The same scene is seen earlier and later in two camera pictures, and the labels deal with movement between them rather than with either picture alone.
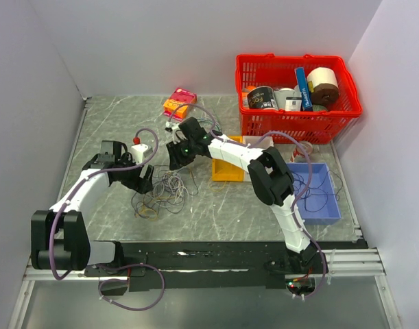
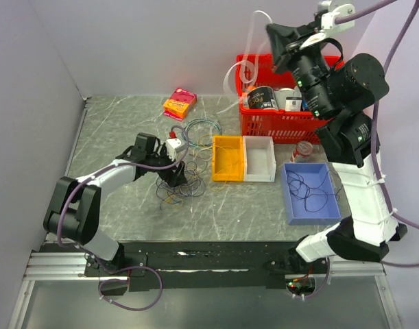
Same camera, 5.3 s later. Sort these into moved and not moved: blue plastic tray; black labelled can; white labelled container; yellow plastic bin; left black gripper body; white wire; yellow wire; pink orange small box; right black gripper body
Moved: right black gripper body; yellow wire; white wire; left black gripper body
Not moved: black labelled can; blue plastic tray; pink orange small box; yellow plastic bin; white labelled container
